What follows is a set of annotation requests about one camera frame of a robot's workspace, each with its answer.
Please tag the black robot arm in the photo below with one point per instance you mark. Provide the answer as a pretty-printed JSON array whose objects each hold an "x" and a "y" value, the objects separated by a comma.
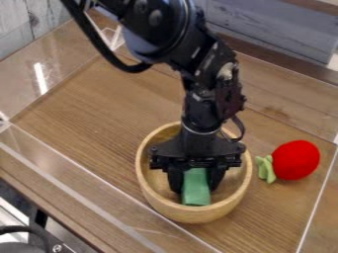
[{"x": 166, "y": 32}]

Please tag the clear acrylic corner bracket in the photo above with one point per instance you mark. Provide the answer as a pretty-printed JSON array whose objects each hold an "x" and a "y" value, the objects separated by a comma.
[{"x": 112, "y": 33}]

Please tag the green rectangular block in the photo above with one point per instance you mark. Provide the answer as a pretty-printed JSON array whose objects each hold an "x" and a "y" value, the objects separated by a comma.
[{"x": 196, "y": 192}]

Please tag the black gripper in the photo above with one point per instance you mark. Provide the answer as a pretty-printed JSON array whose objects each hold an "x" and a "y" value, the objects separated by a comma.
[{"x": 196, "y": 151}]

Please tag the brown wooden bowl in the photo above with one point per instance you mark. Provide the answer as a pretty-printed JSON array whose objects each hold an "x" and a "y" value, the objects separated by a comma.
[{"x": 165, "y": 200}]

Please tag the black table frame bracket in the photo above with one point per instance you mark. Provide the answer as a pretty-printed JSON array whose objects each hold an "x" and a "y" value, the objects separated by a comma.
[{"x": 23, "y": 237}]

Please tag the clear acrylic front wall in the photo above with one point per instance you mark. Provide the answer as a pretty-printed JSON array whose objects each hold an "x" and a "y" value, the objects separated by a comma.
[{"x": 105, "y": 216}]

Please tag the red plush tomato toy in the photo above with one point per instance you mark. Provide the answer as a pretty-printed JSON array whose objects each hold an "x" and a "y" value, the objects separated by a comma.
[{"x": 292, "y": 162}]

